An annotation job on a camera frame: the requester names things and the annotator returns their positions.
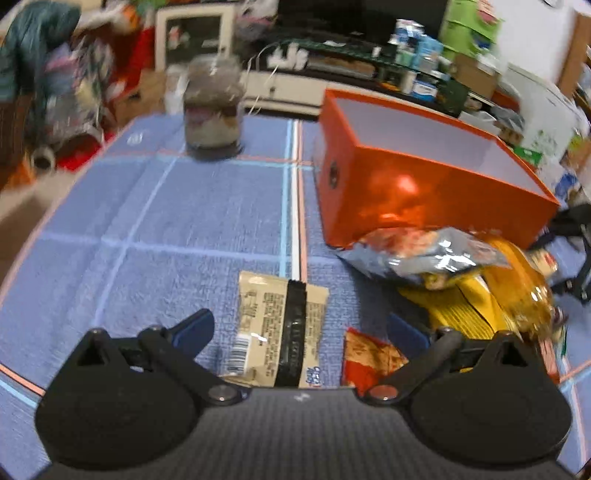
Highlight glass jar with brown spread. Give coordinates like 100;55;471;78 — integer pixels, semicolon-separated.
183;55;246;160

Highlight green white box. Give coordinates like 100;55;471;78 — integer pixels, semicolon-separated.
512;147;546;164

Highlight white appliance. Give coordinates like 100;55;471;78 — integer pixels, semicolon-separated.
501;65;588;178

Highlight beige snack packet black band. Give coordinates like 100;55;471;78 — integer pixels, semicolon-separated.
221;270;330;388

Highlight dark green box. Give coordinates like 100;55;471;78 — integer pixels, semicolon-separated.
436;82;472;117

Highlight teal jacket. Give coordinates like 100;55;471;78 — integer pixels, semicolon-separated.
0;0;83;103

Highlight white glass door cabinet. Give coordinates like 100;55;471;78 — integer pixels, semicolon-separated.
154;4;237;71

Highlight silver snack bag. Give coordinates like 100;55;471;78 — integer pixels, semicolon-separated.
337;227;513;289

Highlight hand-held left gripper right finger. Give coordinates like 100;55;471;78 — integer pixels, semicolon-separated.
365;314;541;407

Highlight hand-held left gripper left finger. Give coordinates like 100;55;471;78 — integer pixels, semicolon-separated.
69;308;243;406

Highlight red orange snack packet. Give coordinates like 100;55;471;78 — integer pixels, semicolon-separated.
342;328;409;394

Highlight black television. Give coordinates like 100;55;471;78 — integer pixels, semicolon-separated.
277;0;450;38

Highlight glass television stand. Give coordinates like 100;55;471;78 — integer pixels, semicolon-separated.
242;39;462;117

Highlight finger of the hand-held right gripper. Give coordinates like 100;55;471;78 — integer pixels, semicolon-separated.
551;244;591;303
538;203;591;252

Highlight orange cardboard box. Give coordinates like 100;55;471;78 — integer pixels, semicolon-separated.
314;89;561;247

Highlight shiny gold snack bag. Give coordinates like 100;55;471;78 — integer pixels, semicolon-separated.
480;235;557;340

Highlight blue plaid tablecloth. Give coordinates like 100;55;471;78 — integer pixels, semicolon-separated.
0;113;591;478

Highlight brown cardboard box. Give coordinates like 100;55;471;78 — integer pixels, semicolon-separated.
455;53;500;99

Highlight green stacked boxes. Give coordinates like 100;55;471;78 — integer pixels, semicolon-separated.
440;0;505;58

